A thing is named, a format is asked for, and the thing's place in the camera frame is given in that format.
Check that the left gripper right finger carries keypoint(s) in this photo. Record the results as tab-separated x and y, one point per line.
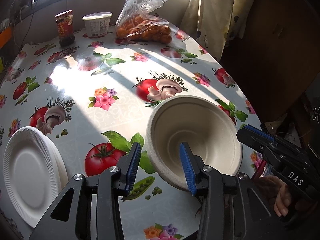
232	206

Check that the white foam plate underneath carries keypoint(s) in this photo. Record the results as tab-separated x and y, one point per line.
60	164

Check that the white foam plate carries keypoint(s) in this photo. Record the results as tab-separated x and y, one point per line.
30	174

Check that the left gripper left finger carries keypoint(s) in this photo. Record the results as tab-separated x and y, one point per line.
69	215

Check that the white plastic tub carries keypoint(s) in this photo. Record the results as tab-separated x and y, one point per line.
97	24

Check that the patterned curtain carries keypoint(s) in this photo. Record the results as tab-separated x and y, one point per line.
215	23

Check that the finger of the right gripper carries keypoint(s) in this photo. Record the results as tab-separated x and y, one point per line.
255	139

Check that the orange box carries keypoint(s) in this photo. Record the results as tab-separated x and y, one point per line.
5	36

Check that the plastic bag of oranges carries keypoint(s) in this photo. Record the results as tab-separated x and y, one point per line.
136	23

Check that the floral vinyl tablecloth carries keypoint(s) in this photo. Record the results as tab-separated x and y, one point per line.
100	85

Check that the beige pulp bowl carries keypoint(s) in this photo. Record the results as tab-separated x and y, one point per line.
209	131

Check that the right hand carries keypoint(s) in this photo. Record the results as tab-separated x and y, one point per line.
276	192

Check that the red label sauce jar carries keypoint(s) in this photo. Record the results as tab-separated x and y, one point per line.
64	22

